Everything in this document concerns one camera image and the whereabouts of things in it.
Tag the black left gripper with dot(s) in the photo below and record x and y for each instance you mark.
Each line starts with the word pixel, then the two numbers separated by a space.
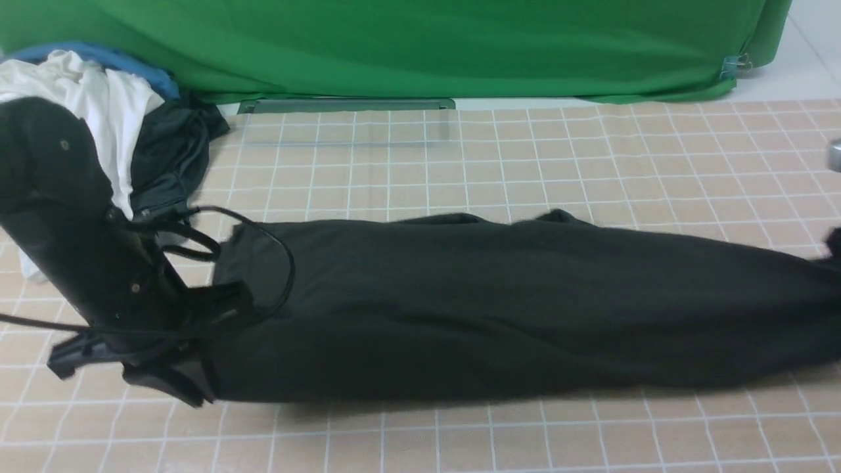
pixel 138 311

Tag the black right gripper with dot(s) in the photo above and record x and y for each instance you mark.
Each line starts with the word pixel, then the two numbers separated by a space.
pixel 833 243

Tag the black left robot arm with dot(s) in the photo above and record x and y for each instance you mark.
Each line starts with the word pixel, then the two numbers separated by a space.
pixel 57 205

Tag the beige checkered table mat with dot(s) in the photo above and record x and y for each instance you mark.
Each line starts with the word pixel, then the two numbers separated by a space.
pixel 750 172

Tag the dark gray crumpled garment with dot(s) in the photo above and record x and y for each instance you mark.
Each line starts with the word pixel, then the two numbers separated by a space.
pixel 172 154

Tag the blue binder clip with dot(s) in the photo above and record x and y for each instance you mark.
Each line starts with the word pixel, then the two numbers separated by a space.
pixel 733 66

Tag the white crumpled garment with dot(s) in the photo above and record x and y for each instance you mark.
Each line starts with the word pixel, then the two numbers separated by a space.
pixel 113 104

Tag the blue crumpled garment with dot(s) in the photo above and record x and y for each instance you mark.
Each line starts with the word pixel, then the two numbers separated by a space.
pixel 160 80

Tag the green backdrop cloth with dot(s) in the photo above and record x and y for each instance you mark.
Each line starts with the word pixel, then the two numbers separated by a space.
pixel 612 52

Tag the gray metal bar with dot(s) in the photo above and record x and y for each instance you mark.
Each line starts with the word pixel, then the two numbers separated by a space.
pixel 327 105

